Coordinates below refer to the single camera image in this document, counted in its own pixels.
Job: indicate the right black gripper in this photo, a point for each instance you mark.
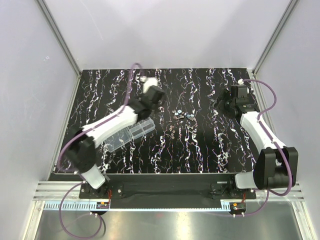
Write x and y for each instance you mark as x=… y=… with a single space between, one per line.
x=225 y=100

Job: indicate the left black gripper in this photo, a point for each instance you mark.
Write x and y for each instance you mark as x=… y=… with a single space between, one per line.
x=157 y=93

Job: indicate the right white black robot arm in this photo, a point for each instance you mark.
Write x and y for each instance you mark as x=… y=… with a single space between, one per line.
x=276 y=167

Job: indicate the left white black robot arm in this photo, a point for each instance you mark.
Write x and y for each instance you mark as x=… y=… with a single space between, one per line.
x=81 y=149

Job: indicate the pile of screws and nuts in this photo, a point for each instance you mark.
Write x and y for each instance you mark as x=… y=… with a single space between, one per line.
x=187 y=120

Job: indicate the clear plastic compartment box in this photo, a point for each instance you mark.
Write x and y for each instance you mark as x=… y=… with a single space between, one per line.
x=129 y=134

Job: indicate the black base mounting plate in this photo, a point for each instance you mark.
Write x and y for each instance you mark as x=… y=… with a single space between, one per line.
x=213 y=185

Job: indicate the right aluminium frame post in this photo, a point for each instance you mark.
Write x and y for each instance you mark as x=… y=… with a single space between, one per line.
x=275 y=34

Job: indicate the aluminium frame post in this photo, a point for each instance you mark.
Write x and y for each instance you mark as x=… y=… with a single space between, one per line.
x=275 y=34
x=58 y=35

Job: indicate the left aluminium frame post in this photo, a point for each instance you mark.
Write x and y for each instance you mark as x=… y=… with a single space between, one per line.
x=58 y=35

